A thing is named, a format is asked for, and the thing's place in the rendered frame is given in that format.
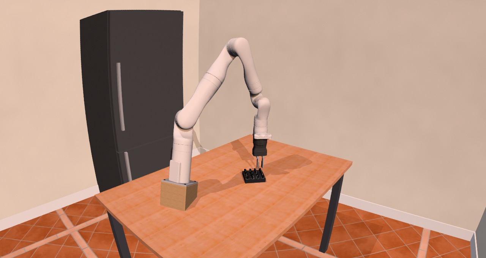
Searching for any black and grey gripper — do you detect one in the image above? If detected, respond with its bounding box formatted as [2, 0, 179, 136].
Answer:
[252, 126, 272, 168]

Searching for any black knob box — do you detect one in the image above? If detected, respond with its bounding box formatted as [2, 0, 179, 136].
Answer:
[242, 168, 266, 183]

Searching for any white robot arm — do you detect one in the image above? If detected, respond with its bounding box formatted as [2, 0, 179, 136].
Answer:
[169, 38, 270, 183]

